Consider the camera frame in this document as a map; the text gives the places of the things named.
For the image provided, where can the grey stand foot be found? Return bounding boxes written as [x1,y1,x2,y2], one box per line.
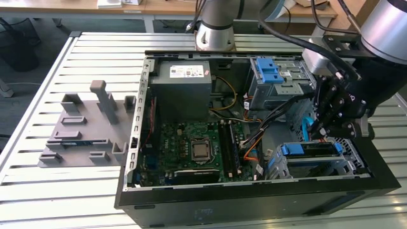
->
[0,78,15,98]

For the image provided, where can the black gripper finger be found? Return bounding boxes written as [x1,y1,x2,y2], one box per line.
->
[320,114,374,139]
[310,75,347,141]

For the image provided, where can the black cable bundle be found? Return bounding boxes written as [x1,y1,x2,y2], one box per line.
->
[242,92,319,148]

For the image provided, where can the brown cardboard piece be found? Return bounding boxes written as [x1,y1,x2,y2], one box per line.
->
[294,0,328,11]

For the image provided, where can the CPU socket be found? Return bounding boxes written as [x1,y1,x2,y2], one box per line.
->
[190,136,214,166]

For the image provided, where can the black wrist bracket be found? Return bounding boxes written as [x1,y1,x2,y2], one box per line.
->
[322,34,366,58]

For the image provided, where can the grey metal drive cage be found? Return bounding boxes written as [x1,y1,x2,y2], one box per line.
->
[247,57,320,112]

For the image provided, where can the thin red wire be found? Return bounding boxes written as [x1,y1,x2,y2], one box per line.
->
[144,96,159,146]

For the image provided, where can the orange wires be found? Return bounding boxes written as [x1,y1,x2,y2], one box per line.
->
[243,143,264,165]

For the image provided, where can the CPU with silver top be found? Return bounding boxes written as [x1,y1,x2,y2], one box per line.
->
[191,142,211,161]

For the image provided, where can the grey parts rack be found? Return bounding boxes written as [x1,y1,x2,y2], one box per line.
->
[38,80,138,169]

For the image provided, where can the wooden cabinet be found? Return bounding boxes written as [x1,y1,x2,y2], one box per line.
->
[324,0,382,39]

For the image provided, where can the black mesh bin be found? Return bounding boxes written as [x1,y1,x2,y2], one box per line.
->
[0,18,42,72]

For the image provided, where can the blue drive latch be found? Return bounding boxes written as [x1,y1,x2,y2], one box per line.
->
[256,58,286,84]

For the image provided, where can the grey power supply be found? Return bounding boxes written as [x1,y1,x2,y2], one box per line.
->
[150,60,214,122]

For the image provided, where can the yellow wires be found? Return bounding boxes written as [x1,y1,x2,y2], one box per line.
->
[208,75,238,112]

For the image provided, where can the silver disk bay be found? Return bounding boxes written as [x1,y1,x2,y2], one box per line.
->
[266,140,367,179]

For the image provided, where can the thick black camera cable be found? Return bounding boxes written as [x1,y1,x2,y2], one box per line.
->
[258,0,363,82]

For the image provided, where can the black PC case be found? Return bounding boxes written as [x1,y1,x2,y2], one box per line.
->
[114,50,402,229]

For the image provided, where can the wooden desk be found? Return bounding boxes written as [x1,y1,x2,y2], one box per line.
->
[0,0,339,36]

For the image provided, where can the green motherboard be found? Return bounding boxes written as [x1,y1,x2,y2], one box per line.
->
[142,120,264,187]

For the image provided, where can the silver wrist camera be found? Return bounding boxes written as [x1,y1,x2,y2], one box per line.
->
[300,44,338,76]

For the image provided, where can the black RAM stick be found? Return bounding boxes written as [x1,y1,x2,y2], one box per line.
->
[220,121,232,177]

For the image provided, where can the hard disk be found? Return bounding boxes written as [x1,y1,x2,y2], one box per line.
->
[268,142,344,178]

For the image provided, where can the thin black cable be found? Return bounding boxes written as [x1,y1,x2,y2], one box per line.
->
[338,0,363,31]
[311,0,362,34]

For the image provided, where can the black graphics card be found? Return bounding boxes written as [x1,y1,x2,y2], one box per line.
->
[174,168,220,186]

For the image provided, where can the blue data wire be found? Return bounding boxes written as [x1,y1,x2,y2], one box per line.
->
[300,115,315,144]

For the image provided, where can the white floor cable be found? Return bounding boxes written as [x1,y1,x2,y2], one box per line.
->
[5,82,44,87]

